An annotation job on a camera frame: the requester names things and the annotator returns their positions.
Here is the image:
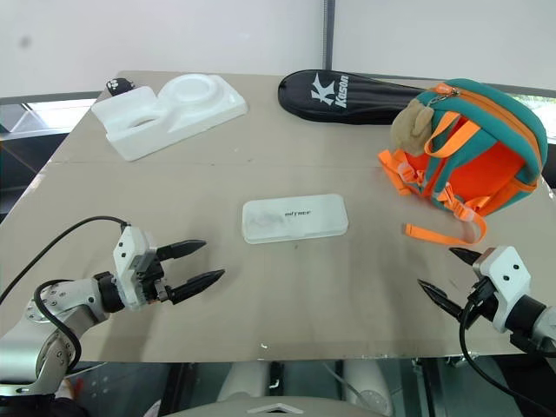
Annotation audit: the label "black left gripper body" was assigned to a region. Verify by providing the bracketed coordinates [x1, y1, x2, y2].
[132, 247, 172, 307]

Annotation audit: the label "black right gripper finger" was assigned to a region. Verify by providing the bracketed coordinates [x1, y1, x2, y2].
[448, 247, 484, 268]
[417, 279, 465, 322]

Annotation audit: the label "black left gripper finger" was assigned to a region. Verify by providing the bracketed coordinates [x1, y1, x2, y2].
[155, 239, 208, 263]
[167, 268, 226, 305]

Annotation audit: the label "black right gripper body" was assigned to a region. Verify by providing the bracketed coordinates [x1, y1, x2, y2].
[460, 277, 500, 325]

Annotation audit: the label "teal and orange backpack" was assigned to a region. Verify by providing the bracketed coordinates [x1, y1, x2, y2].
[376, 78, 549, 246]

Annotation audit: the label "white plastic pencil case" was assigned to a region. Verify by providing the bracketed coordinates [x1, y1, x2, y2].
[242, 193, 351, 245]

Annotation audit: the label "white foam packaging insert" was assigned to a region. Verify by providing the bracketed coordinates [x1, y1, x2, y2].
[90, 73, 249, 163]

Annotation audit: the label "white robot body legs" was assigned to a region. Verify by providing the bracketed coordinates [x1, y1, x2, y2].
[164, 359, 394, 417]

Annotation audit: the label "small black paw-print pouch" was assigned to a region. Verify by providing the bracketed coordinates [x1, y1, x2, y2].
[104, 76, 134, 96]

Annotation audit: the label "black Kason racket cover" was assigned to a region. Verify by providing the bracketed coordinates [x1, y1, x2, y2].
[277, 69, 448, 127]

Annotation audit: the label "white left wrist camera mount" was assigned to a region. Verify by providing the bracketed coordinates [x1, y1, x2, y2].
[113, 225, 156, 311]

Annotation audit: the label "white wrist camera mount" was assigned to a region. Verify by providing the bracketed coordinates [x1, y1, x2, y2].
[472, 245, 533, 334]
[113, 225, 156, 311]

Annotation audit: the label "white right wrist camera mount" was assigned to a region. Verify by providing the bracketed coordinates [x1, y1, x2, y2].
[472, 245, 533, 334]

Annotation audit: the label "beige plush keychain toy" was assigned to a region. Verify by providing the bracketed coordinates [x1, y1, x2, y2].
[390, 98, 434, 156]

